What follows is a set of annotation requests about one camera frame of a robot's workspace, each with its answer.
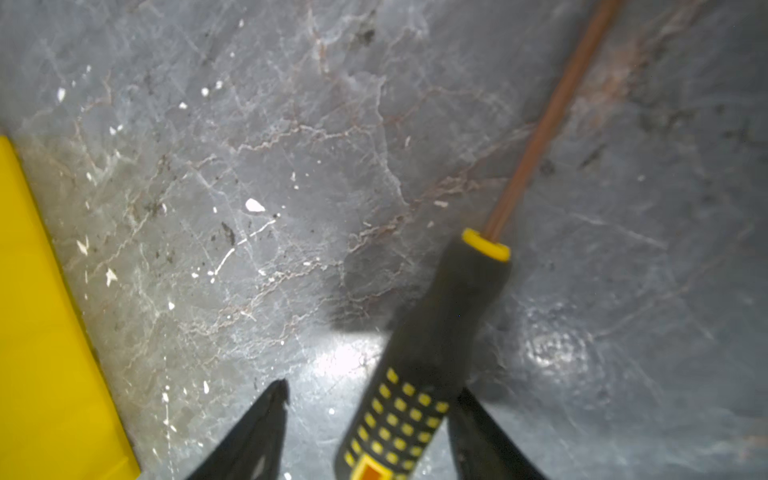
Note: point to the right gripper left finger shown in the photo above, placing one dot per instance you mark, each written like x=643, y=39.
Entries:
x=252, y=449

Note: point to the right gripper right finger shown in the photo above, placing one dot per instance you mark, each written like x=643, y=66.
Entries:
x=480, y=448

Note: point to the black yellow handled screwdriver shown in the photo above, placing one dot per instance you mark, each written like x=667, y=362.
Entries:
x=426, y=359

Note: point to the yellow plastic bin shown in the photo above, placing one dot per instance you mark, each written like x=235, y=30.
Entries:
x=58, y=420

